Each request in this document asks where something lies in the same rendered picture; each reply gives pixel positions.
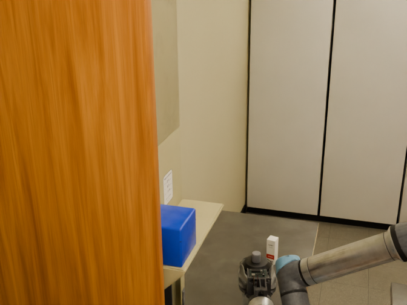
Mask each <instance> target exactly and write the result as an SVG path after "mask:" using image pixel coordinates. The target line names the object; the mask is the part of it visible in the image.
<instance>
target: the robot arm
mask: <svg viewBox="0 0 407 305"><path fill-rule="evenodd" d="M396 260H400V261H402V262H407V221H406V222H402V223H397V224H395V225H392V226H390V227H389V228H388V230H387V231H386V232H383V233H381V234H377V235H374V236H372V237H368V238H365V239H363V240H359V241H356V242H353V243H350V244H346V245H344V246H341V247H338V248H335V249H332V250H329V251H326V252H322V253H320V254H317V255H313V256H311V257H308V258H304V259H302V260H301V259H300V258H299V256H297V255H285V256H282V257H280V258H278V259H277V260H276V262H275V265H276V274H275V271H274V265H272V267H271V271H270V269H269V275H268V274H267V269H248V268H247V276H246V274H245V270H244V266H243V265H242V264H241V265H240V268H239V270H238V277H239V289H240V290H241V291H242V292H243V293H244V295H246V297H247V298H249V300H248V305H274V304H273V301H272V299H271V296H272V295H273V293H274V292H275V291H276V277H277V281H278V285H279V290H280V297H281V301H282V305H310V303H309V298H308V293H307V289H306V287H308V286H312V285H314V284H318V283H322V282H324V281H328V280H332V279H335V278H339V277H342V276H345V275H349V274H352V273H355V272H358V271H362V270H365V269H369V268H372V267H376V266H379V265H382V264H385V263H389V262H392V261H396Z"/></svg>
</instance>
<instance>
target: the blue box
mask: <svg viewBox="0 0 407 305"><path fill-rule="evenodd" d="M160 213H161V228H162V254H163V264H164V265H168V266H175V267H182V266H183V265H184V263H185V262H186V260H187V258H188V256H189V255H190V253H191V251H192V250H193V248H194V247H195V245H196V210H195V209H194V208H186V207H181V206H171V205H163V204H160Z"/></svg>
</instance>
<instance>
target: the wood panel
mask: <svg viewBox="0 0 407 305"><path fill-rule="evenodd" d="M0 305H165V295H164V268H163V254H162V228H161V213H160V187H159V160H158V146H157V120H156V93H155V79H154V52H153V26H152V12H151V0H0Z"/></svg>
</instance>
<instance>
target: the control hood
mask: <svg viewBox="0 0 407 305"><path fill-rule="evenodd" d="M177 206H181V207H186V208H194V209H195V210H196V245H195V247H194V248H193V250H192V251H191V253H190V255H189V256H188V258H187V260H186V262H185V263H184V265H183V266H182V267H175V266H168V265H164V264H163V268H164V290H165V289H166V288H167V287H168V286H170V285H171V284H173V283H174V282H175V281H177V280H178V279H179V278H180V277H182V276H183V275H184V274H185V273H186V271H187V269H188V267H189V265H190V264H191V262H192V260H193V258H194V257H195V255H196V254H197V252H198V250H199V248H200V247H201V245H202V243H203V242H204V240H205V238H206V237H207V235H208V233H209V231H210V230H211V228H212V227H213V225H214V223H215V221H216V220H217V218H218V216H219V214H220V213H221V211H222V209H223V207H224V205H223V204H221V203H211V202H202V201H197V200H187V199H183V200H181V202H180V203H179V204H178V205H177Z"/></svg>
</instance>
